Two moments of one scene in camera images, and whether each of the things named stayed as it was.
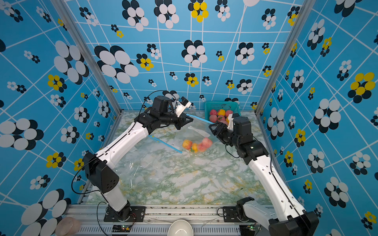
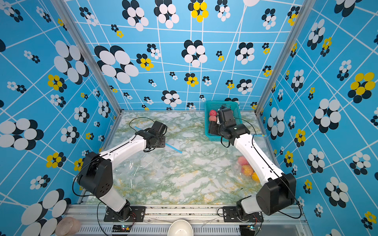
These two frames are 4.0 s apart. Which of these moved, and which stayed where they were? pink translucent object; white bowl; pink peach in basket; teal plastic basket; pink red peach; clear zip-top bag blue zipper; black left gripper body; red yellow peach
Moved: clear zip-top bag blue zipper; red yellow peach; pink red peach; black left gripper body
Stayed: pink translucent object; teal plastic basket; white bowl; pink peach in basket
